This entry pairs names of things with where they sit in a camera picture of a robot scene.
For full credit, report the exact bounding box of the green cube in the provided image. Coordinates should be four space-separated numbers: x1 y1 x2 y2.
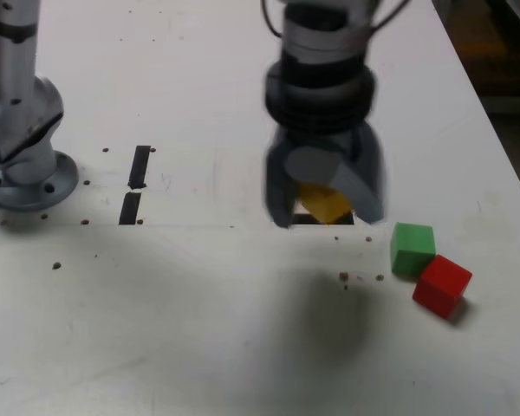
389 221 437 278

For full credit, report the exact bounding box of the black tape strip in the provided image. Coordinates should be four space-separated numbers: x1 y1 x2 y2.
118 145 152 226

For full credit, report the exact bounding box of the red cube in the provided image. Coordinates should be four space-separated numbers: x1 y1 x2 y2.
411 254 473 320

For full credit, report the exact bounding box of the brown background furniture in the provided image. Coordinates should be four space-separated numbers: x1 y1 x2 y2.
431 0 520 114

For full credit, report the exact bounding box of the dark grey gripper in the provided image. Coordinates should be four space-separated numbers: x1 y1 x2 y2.
263 122 388 230

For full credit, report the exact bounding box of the black tape square outline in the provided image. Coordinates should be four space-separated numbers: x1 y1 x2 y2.
289 203 356 226

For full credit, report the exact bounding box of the yellow cube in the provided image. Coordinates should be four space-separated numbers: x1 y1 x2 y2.
296 181 355 225

